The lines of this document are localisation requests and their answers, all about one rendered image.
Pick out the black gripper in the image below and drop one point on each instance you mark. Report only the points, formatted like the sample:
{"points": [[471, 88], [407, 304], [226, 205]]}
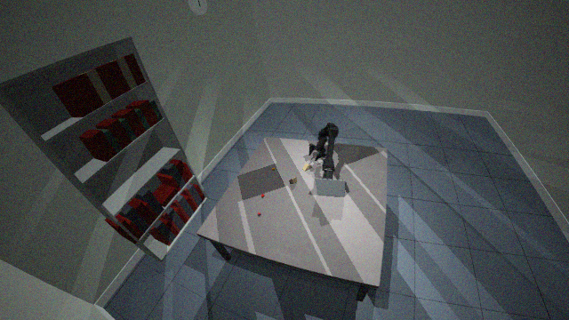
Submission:
{"points": [[318, 148]]}

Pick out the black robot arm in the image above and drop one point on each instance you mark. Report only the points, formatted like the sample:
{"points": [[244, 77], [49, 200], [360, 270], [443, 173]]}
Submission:
{"points": [[331, 130]]}

